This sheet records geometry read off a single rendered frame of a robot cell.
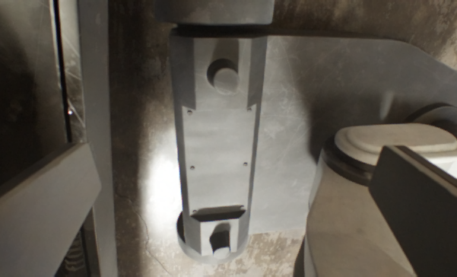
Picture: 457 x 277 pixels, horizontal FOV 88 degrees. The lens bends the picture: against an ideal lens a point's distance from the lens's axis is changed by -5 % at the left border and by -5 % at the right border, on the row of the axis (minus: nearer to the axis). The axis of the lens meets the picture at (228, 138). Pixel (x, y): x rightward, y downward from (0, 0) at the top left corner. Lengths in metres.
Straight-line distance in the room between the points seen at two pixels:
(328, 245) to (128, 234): 0.70
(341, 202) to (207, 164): 0.24
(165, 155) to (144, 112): 0.13
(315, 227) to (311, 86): 0.26
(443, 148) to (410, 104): 0.17
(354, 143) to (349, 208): 0.11
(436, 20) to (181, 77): 0.67
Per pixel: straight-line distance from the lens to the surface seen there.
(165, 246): 0.92
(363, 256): 0.27
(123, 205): 0.80
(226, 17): 0.37
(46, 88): 0.19
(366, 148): 0.40
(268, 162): 0.51
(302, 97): 0.47
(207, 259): 0.65
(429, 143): 0.47
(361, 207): 0.36
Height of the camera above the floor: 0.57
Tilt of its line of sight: 60 degrees down
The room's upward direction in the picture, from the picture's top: 161 degrees clockwise
